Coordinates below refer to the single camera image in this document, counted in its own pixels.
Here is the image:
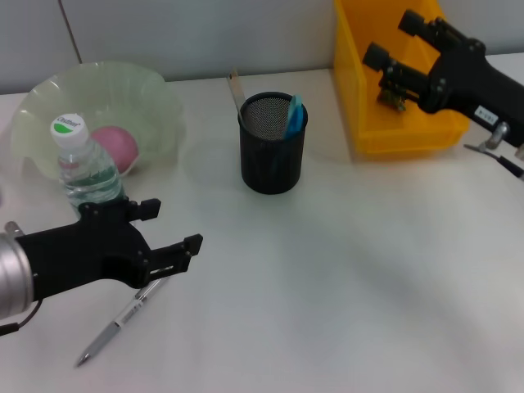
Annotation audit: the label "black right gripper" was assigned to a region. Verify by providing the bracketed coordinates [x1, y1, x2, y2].
[363, 10, 524, 147]

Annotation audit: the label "blue scissors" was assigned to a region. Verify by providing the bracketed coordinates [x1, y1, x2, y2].
[272, 93, 309, 177]

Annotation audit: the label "right gripper cable with plug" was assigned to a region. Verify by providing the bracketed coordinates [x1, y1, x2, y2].
[464, 121, 524, 181]

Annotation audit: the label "clear water bottle green label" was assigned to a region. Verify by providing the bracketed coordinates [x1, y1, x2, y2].
[49, 112, 126, 218]

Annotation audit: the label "left gripper cable with plug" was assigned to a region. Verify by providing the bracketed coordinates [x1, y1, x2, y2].
[0, 220, 44, 337]

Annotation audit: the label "yellow plastic storage bin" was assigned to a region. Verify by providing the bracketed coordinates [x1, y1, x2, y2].
[333, 0, 471, 156]

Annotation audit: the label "clear plastic ruler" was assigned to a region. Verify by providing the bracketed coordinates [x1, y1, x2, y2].
[226, 70, 249, 126]

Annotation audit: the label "pale green wavy fruit plate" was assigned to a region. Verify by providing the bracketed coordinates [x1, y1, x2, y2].
[10, 61, 185, 181]

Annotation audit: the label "black mesh pen holder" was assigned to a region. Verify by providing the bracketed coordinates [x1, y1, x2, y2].
[237, 92, 309, 196]

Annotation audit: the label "silver ballpoint pen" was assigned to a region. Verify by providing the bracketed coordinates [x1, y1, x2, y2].
[73, 276, 171, 368]

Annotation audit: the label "gripper cable with plug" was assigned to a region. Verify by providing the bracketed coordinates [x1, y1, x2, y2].
[464, 121, 524, 181]
[0, 220, 44, 337]

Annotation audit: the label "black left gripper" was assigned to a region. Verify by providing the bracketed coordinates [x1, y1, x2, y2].
[16, 198, 205, 306]

